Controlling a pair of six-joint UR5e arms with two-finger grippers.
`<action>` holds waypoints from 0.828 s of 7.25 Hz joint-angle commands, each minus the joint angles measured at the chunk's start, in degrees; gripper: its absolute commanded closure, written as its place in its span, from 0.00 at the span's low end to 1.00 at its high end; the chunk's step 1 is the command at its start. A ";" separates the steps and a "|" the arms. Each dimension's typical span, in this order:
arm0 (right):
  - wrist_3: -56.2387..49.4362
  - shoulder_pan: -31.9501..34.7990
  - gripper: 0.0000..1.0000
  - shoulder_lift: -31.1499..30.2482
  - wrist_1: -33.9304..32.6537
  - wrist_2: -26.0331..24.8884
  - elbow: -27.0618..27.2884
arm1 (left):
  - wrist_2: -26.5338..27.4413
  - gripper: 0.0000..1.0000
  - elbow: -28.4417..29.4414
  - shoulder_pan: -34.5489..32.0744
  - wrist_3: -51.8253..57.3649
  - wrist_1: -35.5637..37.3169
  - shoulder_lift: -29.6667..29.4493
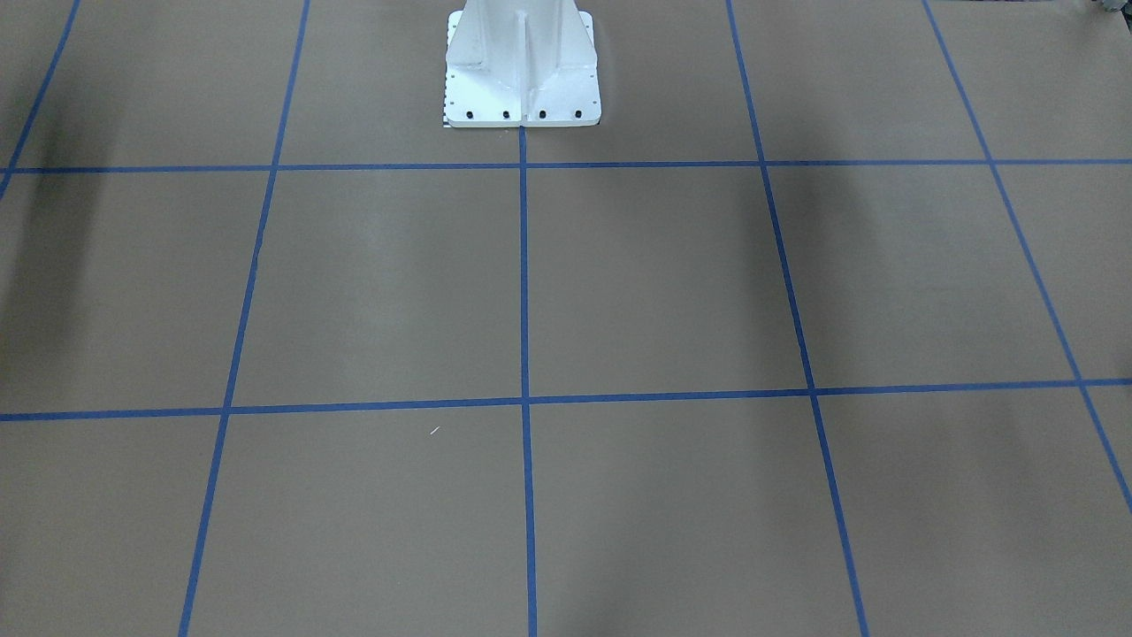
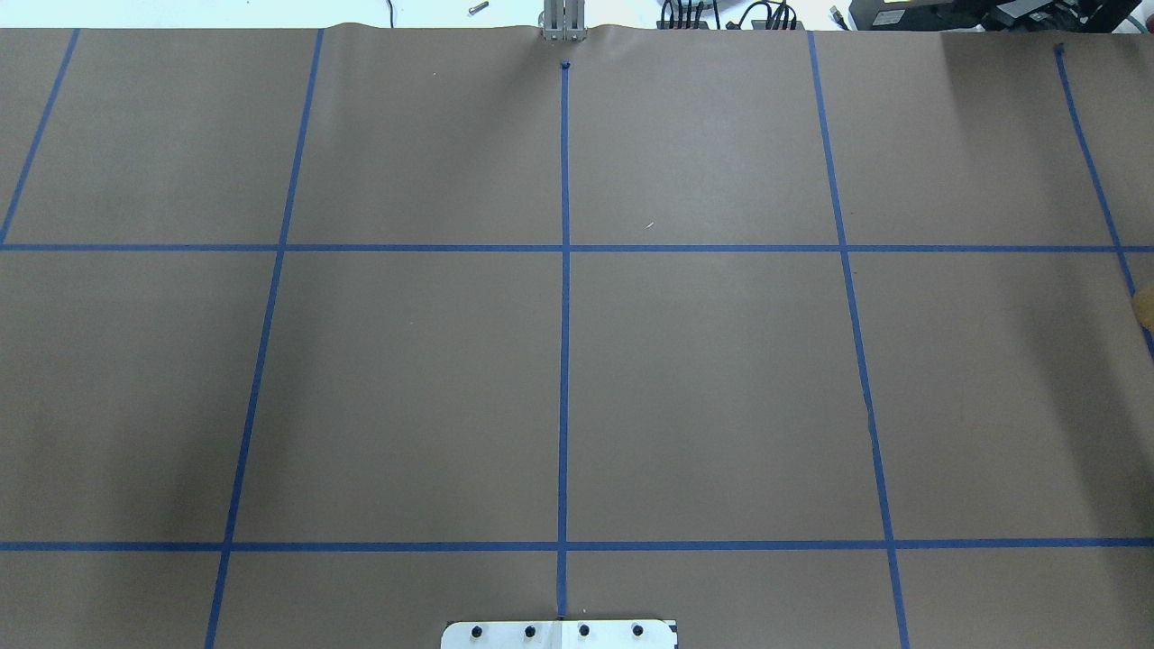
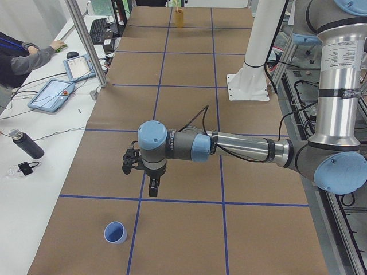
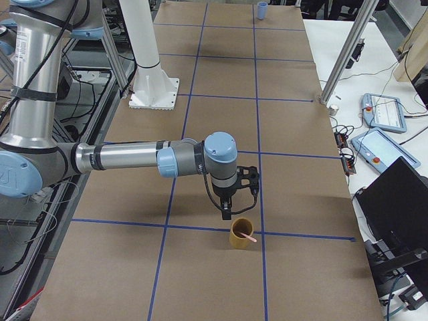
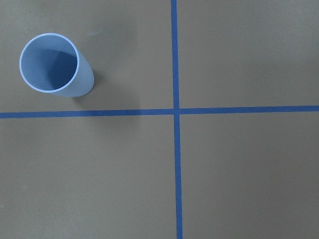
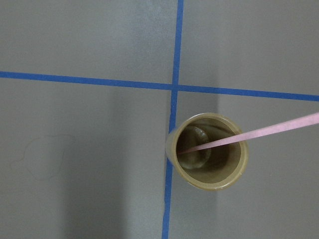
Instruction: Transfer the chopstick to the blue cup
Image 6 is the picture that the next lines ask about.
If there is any yellow-brown cup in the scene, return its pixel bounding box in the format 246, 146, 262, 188
165, 113, 249, 191

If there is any pink chopstick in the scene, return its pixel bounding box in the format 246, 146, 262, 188
178, 113, 319, 154

